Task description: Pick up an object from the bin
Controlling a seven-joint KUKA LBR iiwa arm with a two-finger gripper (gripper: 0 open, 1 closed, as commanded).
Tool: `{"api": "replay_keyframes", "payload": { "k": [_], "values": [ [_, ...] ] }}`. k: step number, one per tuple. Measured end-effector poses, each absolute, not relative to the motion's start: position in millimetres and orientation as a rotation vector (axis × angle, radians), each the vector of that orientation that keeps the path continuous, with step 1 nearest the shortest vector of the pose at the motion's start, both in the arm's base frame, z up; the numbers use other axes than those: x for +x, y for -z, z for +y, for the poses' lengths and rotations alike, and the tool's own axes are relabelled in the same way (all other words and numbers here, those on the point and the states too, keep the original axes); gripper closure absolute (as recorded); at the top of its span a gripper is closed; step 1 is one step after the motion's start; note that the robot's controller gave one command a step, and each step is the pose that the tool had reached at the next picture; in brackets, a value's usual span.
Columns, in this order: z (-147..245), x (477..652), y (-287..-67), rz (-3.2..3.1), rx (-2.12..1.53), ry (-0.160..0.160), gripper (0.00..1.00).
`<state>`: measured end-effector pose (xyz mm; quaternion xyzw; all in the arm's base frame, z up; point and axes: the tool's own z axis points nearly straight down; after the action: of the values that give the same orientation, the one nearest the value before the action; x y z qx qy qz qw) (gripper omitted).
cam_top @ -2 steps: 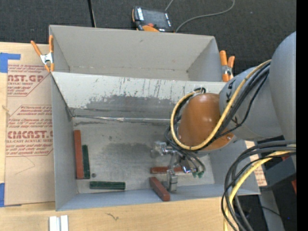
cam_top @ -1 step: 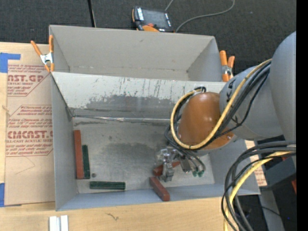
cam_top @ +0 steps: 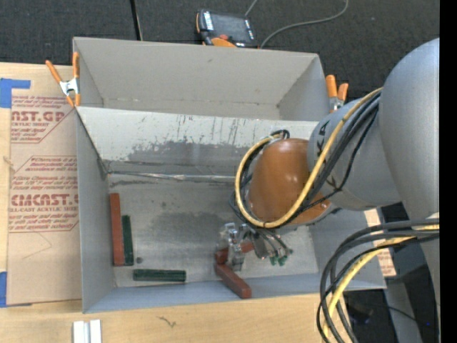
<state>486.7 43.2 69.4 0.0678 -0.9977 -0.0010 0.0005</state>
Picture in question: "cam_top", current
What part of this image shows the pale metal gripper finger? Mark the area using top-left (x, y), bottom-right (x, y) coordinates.
top-left (227, 238), bottom-right (248, 272)
top-left (217, 222), bottom-right (239, 248)

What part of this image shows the red-brown block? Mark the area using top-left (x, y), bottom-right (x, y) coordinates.
top-left (214, 262), bottom-right (253, 300)
top-left (214, 242), bottom-right (256, 265)
top-left (109, 192), bottom-right (126, 267)

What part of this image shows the grey metal bin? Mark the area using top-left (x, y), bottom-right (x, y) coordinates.
top-left (72, 36), bottom-right (387, 314)

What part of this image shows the dark green flat block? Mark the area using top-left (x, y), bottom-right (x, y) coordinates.
top-left (121, 214), bottom-right (135, 267)
top-left (132, 269), bottom-right (187, 283)

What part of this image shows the brown cardboard board red print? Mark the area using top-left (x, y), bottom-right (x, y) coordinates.
top-left (0, 61), bottom-right (398, 307)

